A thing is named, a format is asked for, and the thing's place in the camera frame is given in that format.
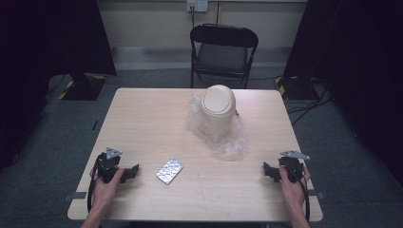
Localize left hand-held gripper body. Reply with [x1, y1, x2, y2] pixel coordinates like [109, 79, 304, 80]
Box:
[95, 146, 124, 184]

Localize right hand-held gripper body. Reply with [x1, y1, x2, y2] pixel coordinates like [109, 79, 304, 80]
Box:
[278, 149, 311, 184]

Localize person's left hand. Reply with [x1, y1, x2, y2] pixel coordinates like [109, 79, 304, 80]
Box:
[89, 166, 125, 211]

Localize person's right hand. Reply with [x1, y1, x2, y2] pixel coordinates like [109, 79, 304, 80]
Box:
[278, 164, 313, 211]

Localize silver foil blister pack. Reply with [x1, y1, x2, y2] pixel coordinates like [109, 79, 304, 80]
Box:
[155, 158, 184, 186]

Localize clear plastic bag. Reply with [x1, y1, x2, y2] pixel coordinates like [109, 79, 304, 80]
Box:
[185, 94, 248, 160]

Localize black tape strip on table edge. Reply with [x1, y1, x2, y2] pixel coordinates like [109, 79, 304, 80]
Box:
[64, 191, 87, 201]

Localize black stand base with hazard tape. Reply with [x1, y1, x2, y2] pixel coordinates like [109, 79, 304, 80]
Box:
[274, 75, 318, 102]
[57, 73, 107, 102]

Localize beige paper cup stack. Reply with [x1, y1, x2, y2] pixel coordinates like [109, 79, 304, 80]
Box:
[199, 84, 238, 141]

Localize black folding chair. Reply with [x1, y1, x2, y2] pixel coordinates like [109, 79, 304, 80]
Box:
[189, 23, 260, 90]

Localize black curtain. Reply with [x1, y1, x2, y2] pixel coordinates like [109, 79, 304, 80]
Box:
[0, 0, 118, 174]
[283, 0, 403, 188]

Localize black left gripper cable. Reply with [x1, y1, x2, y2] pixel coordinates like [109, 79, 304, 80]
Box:
[86, 157, 102, 214]

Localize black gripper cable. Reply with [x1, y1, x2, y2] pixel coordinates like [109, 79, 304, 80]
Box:
[86, 157, 102, 214]
[284, 165, 312, 223]

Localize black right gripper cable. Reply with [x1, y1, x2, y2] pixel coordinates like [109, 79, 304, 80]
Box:
[284, 165, 312, 223]

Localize black cables on floor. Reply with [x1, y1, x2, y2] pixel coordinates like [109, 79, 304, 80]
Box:
[284, 78, 335, 127]

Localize black cable at wall outlet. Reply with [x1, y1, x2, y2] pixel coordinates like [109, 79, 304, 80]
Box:
[189, 5, 197, 30]

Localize white wall outlet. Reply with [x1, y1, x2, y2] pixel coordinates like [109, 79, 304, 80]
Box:
[186, 0, 209, 13]

